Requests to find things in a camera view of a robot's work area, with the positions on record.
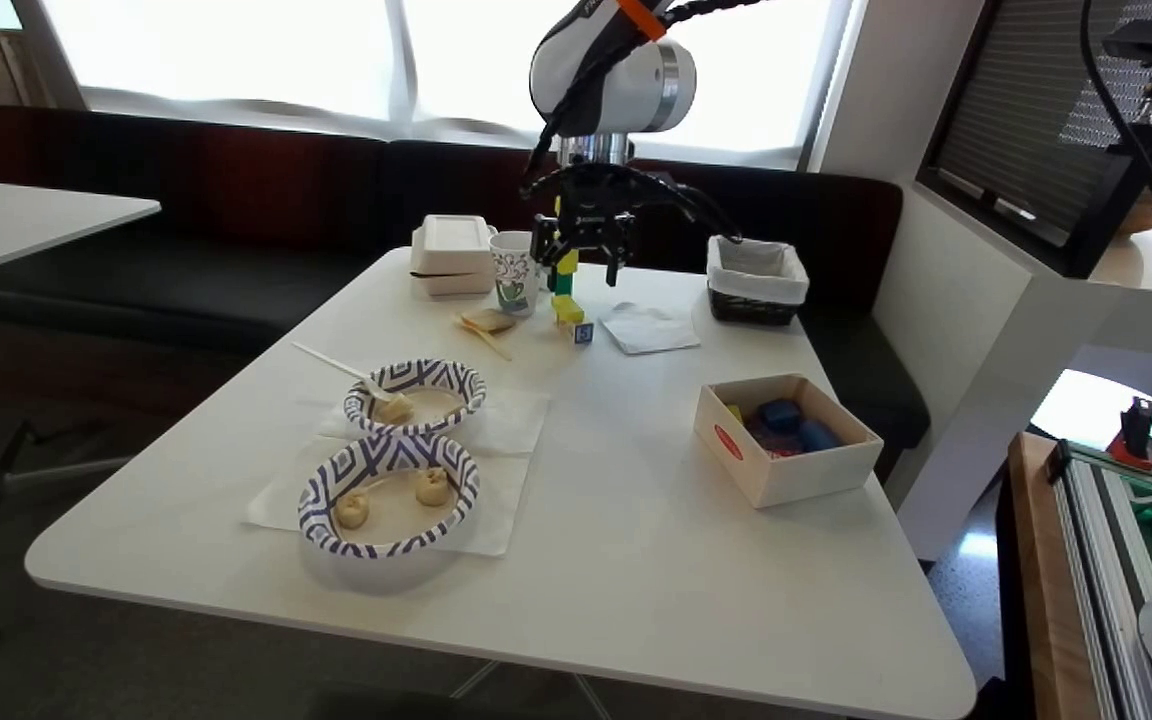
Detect blue patterned paper bowl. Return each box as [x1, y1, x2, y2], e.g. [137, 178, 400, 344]
[294, 427, 488, 596]
[342, 352, 491, 439]

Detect long blue block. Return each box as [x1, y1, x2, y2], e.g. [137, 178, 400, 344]
[752, 415, 849, 458]

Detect white takeout container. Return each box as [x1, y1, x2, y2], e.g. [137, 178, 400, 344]
[409, 212, 500, 299]

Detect wooden workbench edge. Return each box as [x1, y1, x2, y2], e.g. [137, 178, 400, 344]
[1005, 427, 1104, 720]

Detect tan cookie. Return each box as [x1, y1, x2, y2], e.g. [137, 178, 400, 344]
[458, 304, 521, 344]

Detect metal rail equipment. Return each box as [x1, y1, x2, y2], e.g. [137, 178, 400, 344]
[1051, 437, 1152, 720]

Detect white wooden box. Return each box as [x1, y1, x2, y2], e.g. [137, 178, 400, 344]
[692, 371, 888, 511]

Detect white side table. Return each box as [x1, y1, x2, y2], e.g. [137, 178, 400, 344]
[0, 176, 170, 290]

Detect thick black hanging cable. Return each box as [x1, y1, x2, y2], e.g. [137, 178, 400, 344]
[1075, 0, 1152, 265]

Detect short blue block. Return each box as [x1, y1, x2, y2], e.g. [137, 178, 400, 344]
[750, 395, 810, 433]

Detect bright window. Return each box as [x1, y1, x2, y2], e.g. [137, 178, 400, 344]
[41, 0, 862, 171]

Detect white paper napkin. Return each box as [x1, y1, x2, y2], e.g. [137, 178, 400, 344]
[595, 299, 709, 360]

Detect black monitor screen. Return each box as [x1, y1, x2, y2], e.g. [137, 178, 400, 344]
[917, 0, 1152, 281]

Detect white counter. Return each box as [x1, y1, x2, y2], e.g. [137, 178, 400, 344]
[892, 176, 1152, 563]

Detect white stick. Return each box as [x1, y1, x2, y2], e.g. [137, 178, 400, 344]
[289, 334, 382, 385]

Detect black red clamp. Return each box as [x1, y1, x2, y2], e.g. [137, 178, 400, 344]
[1111, 390, 1152, 469]

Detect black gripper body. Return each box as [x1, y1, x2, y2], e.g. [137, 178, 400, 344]
[532, 160, 646, 244]

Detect dark bench sofa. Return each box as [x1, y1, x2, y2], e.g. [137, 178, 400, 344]
[0, 104, 931, 483]

